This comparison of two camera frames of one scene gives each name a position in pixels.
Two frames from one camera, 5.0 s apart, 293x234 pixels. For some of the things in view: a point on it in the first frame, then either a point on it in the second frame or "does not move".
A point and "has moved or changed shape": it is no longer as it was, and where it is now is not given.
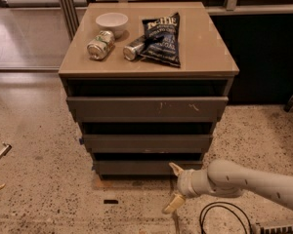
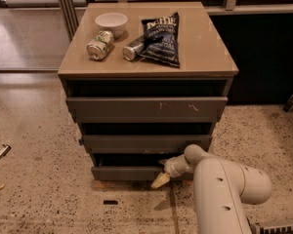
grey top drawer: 147,109 does not move
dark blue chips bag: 162,39 does not move
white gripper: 185,182 → 171,169
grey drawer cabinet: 146,83 does not move
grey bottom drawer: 144,167 has moved or changed shape
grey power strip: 280,229 does not move
